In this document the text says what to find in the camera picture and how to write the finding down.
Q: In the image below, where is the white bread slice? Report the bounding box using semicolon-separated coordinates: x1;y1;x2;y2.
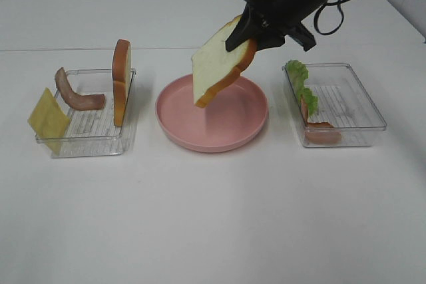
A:
191;15;257;108

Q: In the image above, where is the green lettuce leaf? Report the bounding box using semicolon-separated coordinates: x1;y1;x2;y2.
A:
286;60;318;116

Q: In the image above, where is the red bacon strip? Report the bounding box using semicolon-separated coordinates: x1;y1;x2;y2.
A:
301;98;341;145

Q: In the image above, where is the brown bacon strip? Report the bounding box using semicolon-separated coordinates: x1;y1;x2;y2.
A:
55;67;106;111

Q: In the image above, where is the pink round plate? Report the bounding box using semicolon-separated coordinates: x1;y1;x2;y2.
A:
155;74;268;153

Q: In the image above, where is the right clear plastic tray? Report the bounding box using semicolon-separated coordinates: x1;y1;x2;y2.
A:
282;63;387;148

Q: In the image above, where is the clear plastic tray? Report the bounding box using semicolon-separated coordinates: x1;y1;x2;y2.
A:
282;63;387;148
35;68;139;158

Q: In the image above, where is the left upright bread slice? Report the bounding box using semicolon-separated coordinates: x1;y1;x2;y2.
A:
112;39;131;127

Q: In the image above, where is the left clear plastic tray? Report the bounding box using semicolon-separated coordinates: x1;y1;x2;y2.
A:
35;68;139;158

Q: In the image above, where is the yellow cheese slice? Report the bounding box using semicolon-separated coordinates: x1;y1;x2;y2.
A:
27;88;71;139

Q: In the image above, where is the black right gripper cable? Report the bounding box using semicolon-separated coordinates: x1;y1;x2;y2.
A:
314;0;383;35

